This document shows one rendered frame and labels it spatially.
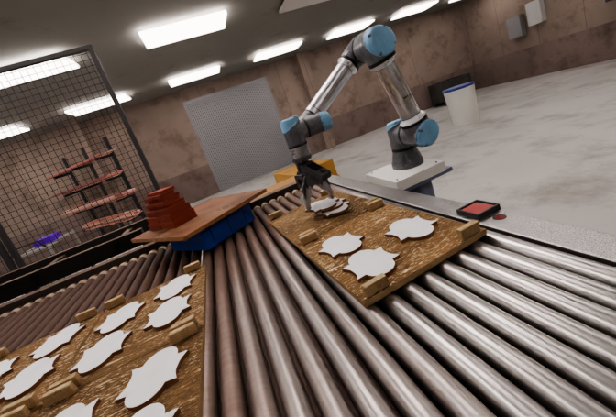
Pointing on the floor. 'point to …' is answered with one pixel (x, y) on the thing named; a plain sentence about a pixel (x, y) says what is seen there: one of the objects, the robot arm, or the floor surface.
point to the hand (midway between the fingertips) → (322, 204)
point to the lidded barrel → (462, 104)
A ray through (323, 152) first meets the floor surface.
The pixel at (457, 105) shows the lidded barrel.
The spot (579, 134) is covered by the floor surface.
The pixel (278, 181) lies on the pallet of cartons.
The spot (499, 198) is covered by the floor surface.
